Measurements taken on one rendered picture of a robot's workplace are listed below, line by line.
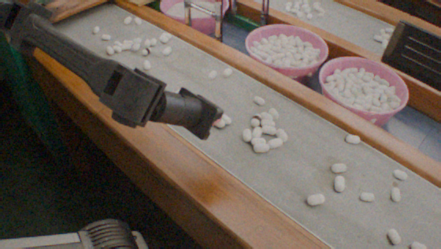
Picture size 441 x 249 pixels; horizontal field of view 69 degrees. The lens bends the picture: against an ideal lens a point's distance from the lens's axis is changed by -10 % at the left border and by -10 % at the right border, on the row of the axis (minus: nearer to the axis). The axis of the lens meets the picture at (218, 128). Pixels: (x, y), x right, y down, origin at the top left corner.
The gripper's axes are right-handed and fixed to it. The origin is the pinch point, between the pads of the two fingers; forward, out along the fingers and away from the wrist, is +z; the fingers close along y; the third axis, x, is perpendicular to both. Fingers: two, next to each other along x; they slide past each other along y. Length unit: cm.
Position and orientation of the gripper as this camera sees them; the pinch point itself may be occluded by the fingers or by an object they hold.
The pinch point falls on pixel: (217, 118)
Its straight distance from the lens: 75.0
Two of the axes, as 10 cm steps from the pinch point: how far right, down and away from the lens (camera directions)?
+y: -7.1, -4.9, 5.1
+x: -4.5, 8.7, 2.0
